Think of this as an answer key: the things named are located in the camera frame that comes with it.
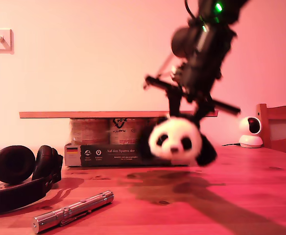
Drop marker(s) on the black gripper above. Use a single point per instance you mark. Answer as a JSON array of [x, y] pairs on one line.
[[199, 83]]

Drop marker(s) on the stuffed panda toy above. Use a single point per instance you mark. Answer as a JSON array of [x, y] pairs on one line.
[[174, 139]]

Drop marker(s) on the wooden shelf board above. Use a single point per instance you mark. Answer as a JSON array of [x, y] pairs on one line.
[[94, 114]]

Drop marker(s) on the tin can with script lettering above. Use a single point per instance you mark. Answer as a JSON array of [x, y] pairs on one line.
[[153, 121]]

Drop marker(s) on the tin can with fox logo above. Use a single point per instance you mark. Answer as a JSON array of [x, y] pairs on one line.
[[126, 133]]

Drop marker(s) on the wooden chair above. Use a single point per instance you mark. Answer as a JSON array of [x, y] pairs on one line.
[[264, 127]]

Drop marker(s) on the tin can with red label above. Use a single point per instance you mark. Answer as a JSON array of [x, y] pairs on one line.
[[89, 132]]

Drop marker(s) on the dark printed cardboard tray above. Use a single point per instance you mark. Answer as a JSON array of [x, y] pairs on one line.
[[96, 156]]

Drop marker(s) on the silver pen flashlight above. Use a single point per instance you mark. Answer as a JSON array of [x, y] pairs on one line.
[[72, 211]]

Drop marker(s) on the black over-ear headphones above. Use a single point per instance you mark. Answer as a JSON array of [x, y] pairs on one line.
[[13, 164]]

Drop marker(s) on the white round security camera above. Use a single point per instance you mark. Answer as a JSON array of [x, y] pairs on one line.
[[250, 129]]

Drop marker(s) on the white wall light switch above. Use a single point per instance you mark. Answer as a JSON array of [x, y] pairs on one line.
[[1, 41]]

